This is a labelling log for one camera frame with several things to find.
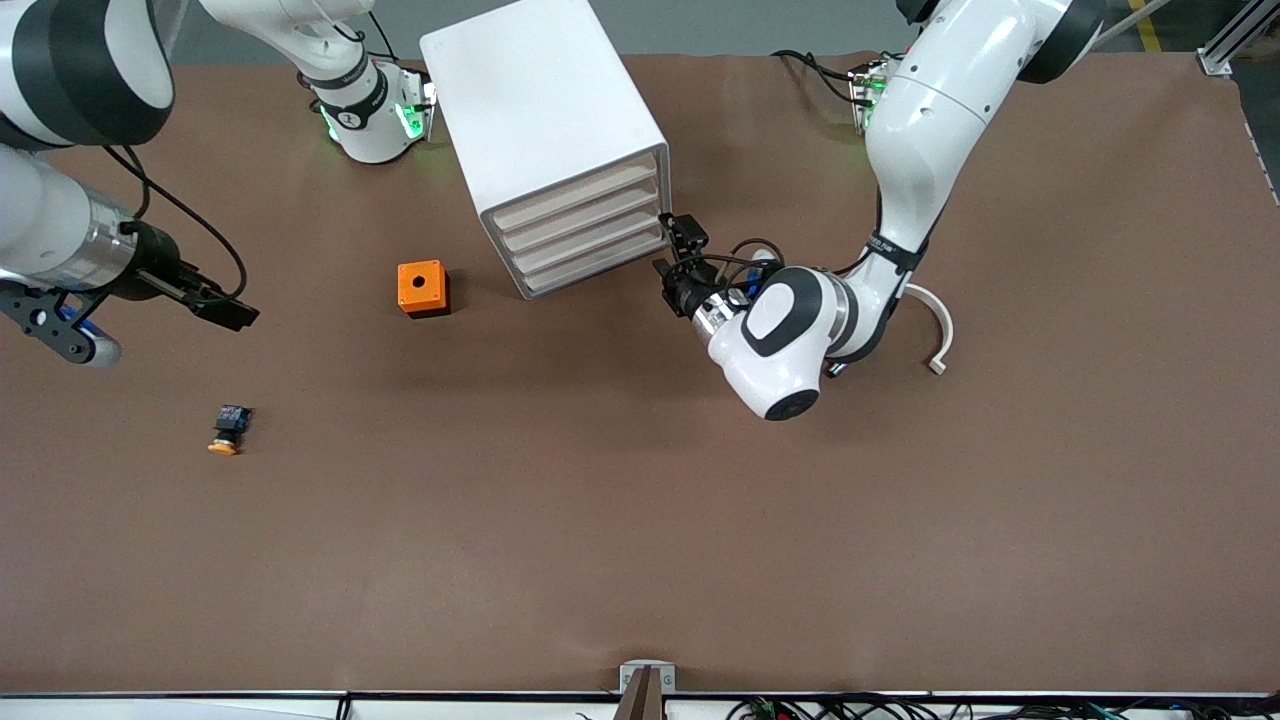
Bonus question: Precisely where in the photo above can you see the white curved plastic piece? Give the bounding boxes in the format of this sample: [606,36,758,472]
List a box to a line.
[905,283,956,376]

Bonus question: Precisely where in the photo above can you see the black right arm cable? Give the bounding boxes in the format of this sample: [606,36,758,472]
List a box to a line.
[100,145,249,298]

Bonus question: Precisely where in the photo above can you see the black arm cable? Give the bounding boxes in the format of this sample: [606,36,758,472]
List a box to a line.
[100,145,249,298]
[698,238,793,293]

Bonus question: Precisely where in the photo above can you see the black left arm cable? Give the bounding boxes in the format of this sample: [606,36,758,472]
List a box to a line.
[698,238,793,293]

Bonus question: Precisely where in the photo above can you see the orange push button switch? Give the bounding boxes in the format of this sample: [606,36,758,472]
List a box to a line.
[207,405,253,457]

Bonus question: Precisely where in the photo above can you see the orange button enclosure box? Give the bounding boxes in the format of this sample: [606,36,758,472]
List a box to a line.
[397,260,451,319]

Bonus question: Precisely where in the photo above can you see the black base cable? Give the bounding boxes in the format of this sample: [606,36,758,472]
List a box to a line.
[318,8,401,63]
[770,48,863,103]

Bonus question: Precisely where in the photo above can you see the silver metal bracket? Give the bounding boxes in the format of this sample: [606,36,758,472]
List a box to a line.
[618,660,678,696]

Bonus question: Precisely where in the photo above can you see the tangled black cables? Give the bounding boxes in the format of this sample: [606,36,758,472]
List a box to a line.
[725,693,1280,720]

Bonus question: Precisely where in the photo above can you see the aluminium frame profile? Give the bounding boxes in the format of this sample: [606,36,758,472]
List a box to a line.
[1197,0,1280,77]

